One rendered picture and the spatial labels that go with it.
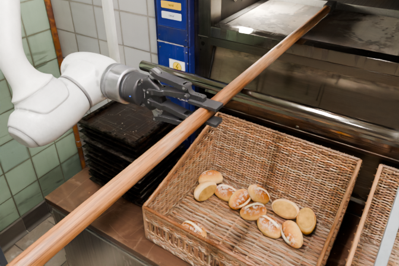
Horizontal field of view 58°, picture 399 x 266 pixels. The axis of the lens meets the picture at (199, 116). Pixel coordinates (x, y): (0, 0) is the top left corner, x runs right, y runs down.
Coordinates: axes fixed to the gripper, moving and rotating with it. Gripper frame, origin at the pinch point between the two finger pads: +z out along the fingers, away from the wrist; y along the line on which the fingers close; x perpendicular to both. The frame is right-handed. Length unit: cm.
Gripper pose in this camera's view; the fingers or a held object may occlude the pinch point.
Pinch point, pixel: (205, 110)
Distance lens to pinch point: 75.1
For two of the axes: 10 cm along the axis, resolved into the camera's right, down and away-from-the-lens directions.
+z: 8.5, 2.9, -4.5
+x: -5.3, 4.5, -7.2
